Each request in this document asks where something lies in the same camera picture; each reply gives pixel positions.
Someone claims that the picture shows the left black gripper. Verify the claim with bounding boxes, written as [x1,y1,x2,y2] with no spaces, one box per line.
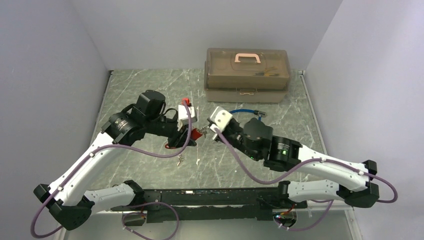
[145,115,197,149]

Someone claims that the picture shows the red cable lock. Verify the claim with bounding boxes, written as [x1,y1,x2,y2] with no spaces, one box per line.
[164,128,203,149]

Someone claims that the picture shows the silver red lock key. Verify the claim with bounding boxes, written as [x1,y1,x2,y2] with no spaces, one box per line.
[200,126,208,138]

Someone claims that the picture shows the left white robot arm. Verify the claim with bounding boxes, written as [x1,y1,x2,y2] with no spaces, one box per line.
[33,90,200,231]

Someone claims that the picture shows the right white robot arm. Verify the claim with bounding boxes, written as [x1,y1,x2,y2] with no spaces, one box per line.
[208,118,380,208]

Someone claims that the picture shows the bunch of silver keys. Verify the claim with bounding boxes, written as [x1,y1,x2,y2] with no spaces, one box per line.
[176,154,185,166]

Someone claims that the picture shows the brown plastic toolbox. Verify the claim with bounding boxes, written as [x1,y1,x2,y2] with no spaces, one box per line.
[203,48,291,104]

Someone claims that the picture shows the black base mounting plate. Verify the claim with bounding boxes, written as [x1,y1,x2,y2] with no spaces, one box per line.
[112,187,308,223]

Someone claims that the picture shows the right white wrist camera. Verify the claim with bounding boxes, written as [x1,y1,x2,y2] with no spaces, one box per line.
[207,106,233,133]

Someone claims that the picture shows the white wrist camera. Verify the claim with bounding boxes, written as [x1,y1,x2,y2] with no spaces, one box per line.
[207,106,233,133]
[177,98,198,130]

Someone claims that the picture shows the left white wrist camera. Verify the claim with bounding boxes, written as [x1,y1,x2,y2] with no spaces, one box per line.
[177,98,198,130]

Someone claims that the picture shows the blue cable lock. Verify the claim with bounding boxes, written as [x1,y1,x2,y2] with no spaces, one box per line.
[229,108,267,121]

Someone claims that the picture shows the aluminium rail frame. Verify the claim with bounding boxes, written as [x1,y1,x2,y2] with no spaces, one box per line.
[53,201,362,240]

